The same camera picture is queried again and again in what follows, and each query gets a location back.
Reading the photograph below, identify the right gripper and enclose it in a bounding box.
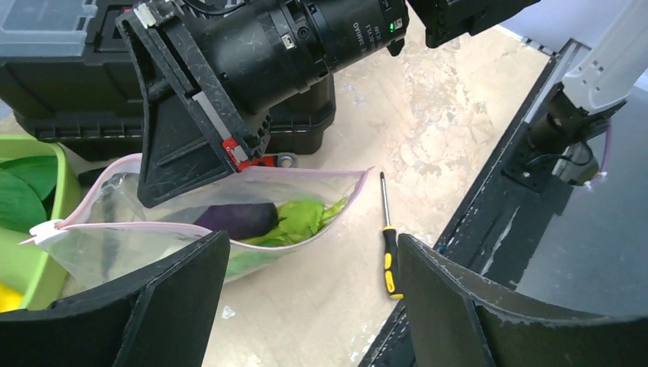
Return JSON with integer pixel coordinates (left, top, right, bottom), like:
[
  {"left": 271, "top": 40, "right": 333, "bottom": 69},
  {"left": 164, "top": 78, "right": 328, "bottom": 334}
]
[{"left": 117, "top": 1, "right": 410, "bottom": 208}]

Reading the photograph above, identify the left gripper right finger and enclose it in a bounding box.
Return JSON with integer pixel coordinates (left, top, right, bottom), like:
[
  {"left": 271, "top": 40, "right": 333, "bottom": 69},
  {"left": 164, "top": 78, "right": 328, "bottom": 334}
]
[{"left": 397, "top": 234, "right": 647, "bottom": 366}]

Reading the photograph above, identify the green plastic bin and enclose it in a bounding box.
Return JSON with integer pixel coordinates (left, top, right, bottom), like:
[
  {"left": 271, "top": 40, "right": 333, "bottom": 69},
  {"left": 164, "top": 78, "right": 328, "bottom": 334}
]
[{"left": 0, "top": 133, "right": 83, "bottom": 312}]

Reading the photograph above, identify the black toolbox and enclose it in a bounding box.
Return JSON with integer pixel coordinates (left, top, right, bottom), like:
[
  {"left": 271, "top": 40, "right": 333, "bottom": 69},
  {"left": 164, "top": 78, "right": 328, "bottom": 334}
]
[{"left": 0, "top": 0, "right": 337, "bottom": 163}]

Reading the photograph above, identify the adjustable wrench red handle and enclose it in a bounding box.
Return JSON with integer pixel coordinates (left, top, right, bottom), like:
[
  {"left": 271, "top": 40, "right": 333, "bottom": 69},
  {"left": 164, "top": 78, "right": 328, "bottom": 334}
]
[{"left": 252, "top": 153, "right": 298, "bottom": 168}]

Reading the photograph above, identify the yellow black screwdriver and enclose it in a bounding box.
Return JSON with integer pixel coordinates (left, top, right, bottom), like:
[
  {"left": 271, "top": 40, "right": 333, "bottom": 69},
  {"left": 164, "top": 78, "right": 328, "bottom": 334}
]
[{"left": 380, "top": 171, "right": 403, "bottom": 300}]

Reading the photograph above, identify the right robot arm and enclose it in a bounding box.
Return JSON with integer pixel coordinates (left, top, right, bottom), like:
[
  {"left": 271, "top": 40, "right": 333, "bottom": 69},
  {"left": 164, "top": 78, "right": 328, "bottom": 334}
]
[{"left": 116, "top": 1, "right": 647, "bottom": 207}]

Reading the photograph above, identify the toy green leaf vegetable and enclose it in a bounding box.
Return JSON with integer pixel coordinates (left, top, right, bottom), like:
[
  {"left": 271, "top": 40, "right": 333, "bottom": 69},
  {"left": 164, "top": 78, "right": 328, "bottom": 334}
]
[{"left": 1, "top": 156, "right": 58, "bottom": 233}]

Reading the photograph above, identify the toy purple eggplant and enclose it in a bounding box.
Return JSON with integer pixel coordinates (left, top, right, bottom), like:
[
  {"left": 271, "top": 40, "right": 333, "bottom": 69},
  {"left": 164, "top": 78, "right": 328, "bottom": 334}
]
[{"left": 193, "top": 203, "right": 279, "bottom": 241}]

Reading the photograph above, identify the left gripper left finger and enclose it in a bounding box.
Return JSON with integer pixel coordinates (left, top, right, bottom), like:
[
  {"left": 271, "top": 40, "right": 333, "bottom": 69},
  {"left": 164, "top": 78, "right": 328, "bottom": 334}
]
[{"left": 1, "top": 232, "right": 231, "bottom": 366}]

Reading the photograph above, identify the black hammer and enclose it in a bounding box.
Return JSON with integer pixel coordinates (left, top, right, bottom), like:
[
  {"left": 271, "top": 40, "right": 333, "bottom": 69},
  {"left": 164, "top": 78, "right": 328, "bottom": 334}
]
[{"left": 76, "top": 167, "right": 106, "bottom": 189}]

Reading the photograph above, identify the toy lemon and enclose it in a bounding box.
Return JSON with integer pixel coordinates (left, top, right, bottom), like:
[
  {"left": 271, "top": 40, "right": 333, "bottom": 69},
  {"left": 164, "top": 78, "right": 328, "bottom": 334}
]
[{"left": 0, "top": 283, "right": 23, "bottom": 313}]

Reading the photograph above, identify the clear zip top bag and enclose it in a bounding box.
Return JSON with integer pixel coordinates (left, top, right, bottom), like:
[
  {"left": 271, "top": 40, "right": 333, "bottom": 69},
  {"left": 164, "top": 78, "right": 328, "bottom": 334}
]
[{"left": 28, "top": 154, "right": 368, "bottom": 288}]

